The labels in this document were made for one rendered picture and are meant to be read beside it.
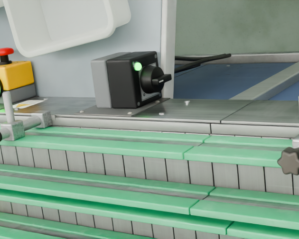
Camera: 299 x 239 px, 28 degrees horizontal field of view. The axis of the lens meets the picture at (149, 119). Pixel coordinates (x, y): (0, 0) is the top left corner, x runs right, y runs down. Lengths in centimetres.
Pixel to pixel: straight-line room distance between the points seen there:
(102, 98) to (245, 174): 28
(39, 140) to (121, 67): 17
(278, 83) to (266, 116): 24
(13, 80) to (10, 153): 14
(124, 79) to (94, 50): 15
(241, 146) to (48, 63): 50
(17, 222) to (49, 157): 14
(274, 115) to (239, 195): 12
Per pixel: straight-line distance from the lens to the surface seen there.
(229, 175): 82
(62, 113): 97
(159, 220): 80
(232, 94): 106
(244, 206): 76
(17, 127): 93
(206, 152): 73
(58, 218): 105
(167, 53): 98
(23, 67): 114
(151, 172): 89
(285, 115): 81
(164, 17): 97
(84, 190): 88
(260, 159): 70
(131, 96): 92
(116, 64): 93
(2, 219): 110
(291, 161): 63
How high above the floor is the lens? 157
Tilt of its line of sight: 53 degrees down
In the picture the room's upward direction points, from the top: 116 degrees counter-clockwise
